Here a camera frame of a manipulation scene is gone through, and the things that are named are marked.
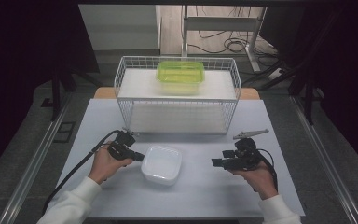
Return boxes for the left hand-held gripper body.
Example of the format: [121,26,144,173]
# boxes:
[106,127,140,161]

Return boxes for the white wire rack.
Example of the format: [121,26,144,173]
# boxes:
[113,55,242,135]

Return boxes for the white metal desk frame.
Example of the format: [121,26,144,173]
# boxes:
[181,4,268,73]

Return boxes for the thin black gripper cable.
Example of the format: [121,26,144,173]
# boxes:
[256,147,280,192]

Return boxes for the aluminium rail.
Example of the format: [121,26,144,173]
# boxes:
[0,92,73,224]
[290,94,358,224]

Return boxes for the white plastic container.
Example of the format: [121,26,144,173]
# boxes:
[140,145,184,187]

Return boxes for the black metal stand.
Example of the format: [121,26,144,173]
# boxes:
[241,58,324,126]
[40,68,104,123]

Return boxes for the person's right hand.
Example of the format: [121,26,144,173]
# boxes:
[232,160,280,201]

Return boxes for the thick black gripper cable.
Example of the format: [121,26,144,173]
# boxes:
[41,129,121,216]

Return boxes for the black floor plate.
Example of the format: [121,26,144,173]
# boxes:
[53,120,76,145]

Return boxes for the white cabinet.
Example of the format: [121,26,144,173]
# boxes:
[77,4,162,57]

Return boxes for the black floor cables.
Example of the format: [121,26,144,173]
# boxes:
[187,6,278,56]

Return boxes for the person's left hand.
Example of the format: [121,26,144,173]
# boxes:
[88,141,135,185]

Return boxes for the green lidded plastic container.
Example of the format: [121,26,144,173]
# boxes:
[156,60,206,96]

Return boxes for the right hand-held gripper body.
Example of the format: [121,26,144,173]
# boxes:
[226,128,270,172]

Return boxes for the dark curtain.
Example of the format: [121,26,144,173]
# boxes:
[0,0,101,182]
[258,5,358,180]

